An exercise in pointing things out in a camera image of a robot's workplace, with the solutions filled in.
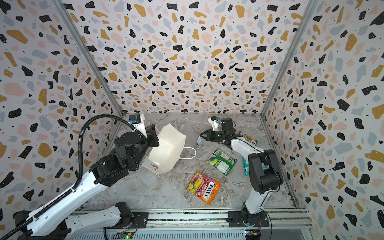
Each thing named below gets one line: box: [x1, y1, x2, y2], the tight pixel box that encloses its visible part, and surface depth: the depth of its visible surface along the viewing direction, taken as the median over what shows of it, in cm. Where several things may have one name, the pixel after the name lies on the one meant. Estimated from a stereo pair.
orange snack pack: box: [185, 169, 220, 205], surface depth 85 cm
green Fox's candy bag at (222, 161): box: [205, 148, 238, 176], surface depth 94 cm
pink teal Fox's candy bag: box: [195, 136, 204, 151], surface depth 89 cm
